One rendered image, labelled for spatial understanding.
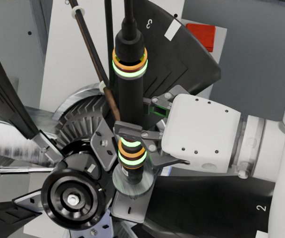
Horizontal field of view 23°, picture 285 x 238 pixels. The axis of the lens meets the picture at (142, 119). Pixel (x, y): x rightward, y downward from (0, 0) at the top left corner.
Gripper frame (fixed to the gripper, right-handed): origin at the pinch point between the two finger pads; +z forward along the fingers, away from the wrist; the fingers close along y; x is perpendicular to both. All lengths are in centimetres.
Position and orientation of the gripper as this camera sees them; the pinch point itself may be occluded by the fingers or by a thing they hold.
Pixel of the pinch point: (132, 117)
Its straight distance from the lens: 99.4
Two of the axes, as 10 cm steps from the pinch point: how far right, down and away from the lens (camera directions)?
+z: -9.6, -2.3, 1.2
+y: 2.6, -8.4, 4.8
